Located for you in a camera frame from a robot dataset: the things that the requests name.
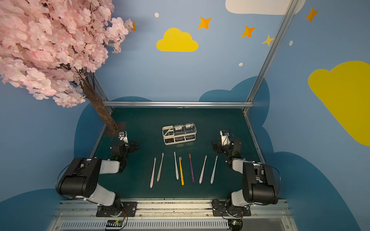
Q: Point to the light pink toothbrush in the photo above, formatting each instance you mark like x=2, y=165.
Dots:
x=202, y=171

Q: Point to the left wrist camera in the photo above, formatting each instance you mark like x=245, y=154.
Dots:
x=123, y=137

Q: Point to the purple toothbrush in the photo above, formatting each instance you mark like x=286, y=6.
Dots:
x=191, y=169

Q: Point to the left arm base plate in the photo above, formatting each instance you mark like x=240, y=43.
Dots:
x=117, y=210

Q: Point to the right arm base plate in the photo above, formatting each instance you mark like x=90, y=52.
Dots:
x=221, y=208

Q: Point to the pale white toothbrush right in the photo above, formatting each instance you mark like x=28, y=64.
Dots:
x=214, y=169

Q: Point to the aluminium frame upright post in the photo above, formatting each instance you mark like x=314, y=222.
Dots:
x=282, y=29

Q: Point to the tree base plate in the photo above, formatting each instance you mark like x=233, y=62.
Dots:
x=121, y=127

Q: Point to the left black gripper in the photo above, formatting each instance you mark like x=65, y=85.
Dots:
x=132, y=146

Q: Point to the pink cherry blossom tree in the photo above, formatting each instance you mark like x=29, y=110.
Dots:
x=52, y=47

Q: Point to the left green circuit board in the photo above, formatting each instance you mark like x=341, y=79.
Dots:
x=114, y=225

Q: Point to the grey white toothbrush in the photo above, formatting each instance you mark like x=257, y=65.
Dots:
x=159, y=172

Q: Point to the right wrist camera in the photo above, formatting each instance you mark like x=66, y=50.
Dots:
x=225, y=137

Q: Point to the right green circuit board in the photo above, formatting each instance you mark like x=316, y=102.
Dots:
x=235, y=225

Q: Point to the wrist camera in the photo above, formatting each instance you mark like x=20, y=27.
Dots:
x=123, y=137
x=225, y=137

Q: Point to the aluminium frame back bar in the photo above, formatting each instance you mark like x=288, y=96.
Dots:
x=177, y=104

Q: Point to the green circuit board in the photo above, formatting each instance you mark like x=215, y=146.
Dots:
x=114, y=225
x=235, y=225

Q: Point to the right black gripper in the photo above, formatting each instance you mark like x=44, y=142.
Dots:
x=218, y=147

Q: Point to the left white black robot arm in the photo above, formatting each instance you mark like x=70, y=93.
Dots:
x=81, y=177

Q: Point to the yellow toothbrush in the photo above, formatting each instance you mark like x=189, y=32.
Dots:
x=181, y=171

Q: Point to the white toothbrush holder rack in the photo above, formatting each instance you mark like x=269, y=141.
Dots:
x=176, y=134

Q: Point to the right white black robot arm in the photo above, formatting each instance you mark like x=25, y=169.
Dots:
x=258, y=183

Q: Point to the aluminium rail front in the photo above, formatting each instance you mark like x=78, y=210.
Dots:
x=171, y=215

